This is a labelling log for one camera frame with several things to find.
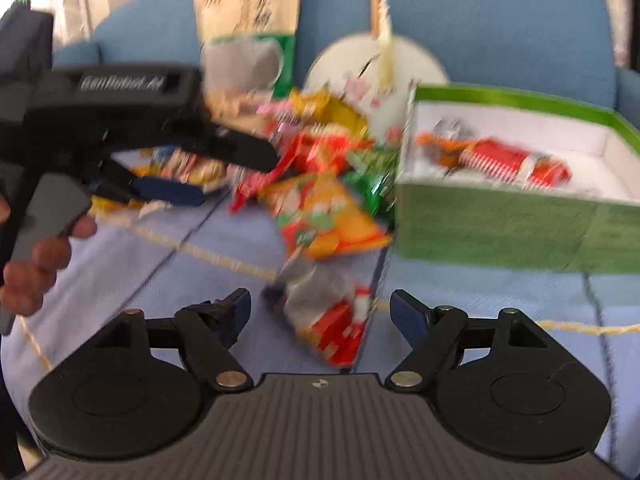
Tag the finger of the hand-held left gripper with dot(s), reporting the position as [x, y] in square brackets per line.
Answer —
[170, 194]
[240, 149]

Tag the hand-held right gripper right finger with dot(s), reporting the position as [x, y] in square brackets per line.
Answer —
[406, 313]

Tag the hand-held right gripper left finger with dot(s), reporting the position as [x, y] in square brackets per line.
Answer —
[241, 309]

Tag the red silver snack bag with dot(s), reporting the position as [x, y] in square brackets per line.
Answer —
[327, 317]

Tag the pile of snack packets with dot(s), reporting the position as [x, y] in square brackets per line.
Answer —
[320, 130]

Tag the orange yellow snack bag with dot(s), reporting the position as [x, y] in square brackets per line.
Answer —
[325, 217]

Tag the green cardboard box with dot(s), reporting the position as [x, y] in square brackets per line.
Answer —
[500, 220]

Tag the orange silver snack wrapper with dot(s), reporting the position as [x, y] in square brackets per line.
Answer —
[442, 142]

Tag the red striped snack bar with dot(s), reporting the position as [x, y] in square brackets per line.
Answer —
[510, 162]

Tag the person's left hand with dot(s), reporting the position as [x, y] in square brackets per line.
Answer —
[47, 255]

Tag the light blue quilted mat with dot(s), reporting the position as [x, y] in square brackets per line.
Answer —
[150, 270]

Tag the kraft paper grain bag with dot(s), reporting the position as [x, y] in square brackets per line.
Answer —
[250, 15]

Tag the round white hand fan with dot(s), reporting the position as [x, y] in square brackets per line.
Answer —
[350, 65]

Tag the cream fan tassel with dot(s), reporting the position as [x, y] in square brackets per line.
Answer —
[385, 40]

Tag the blue sofa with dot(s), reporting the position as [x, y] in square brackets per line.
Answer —
[500, 20]

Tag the white sheer curtain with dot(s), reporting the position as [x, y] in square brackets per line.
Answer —
[620, 5]

